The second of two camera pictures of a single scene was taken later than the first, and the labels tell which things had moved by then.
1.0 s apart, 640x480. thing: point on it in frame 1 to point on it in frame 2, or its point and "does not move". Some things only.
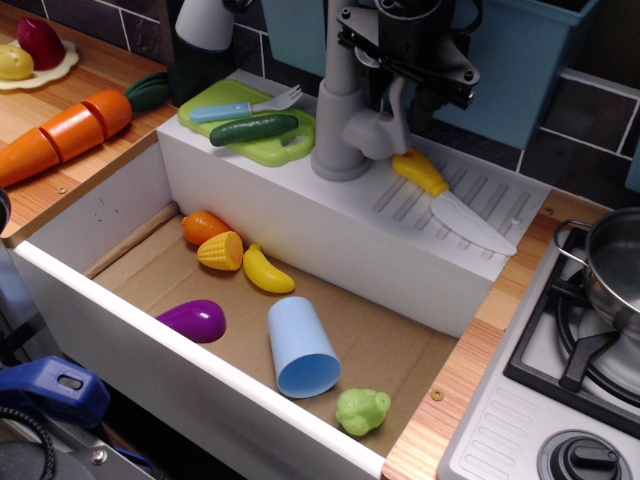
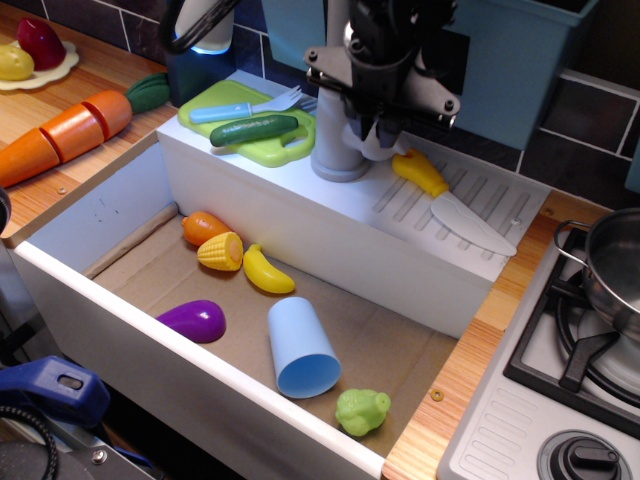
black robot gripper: x=425 y=43 to x=378 y=66
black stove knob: x=583 y=454 does not move
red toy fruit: x=41 y=42 does not move
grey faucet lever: x=378 y=135 does not move
